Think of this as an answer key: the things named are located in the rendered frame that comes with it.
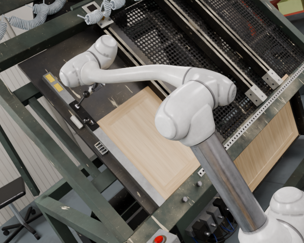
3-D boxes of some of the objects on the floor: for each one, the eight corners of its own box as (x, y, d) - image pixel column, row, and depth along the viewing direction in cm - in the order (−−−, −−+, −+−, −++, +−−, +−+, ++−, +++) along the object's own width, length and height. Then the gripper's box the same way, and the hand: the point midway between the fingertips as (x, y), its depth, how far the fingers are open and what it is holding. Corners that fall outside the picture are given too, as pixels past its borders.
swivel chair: (34, 208, 442) (-12, 140, 405) (65, 213, 398) (16, 138, 361) (-10, 248, 399) (-66, 176, 361) (19, 260, 354) (-42, 179, 317)
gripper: (114, 74, 167) (103, 98, 187) (96, 55, 168) (88, 80, 189) (102, 81, 163) (93, 105, 183) (84, 61, 165) (77, 87, 185)
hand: (91, 89), depth 183 cm, fingers closed
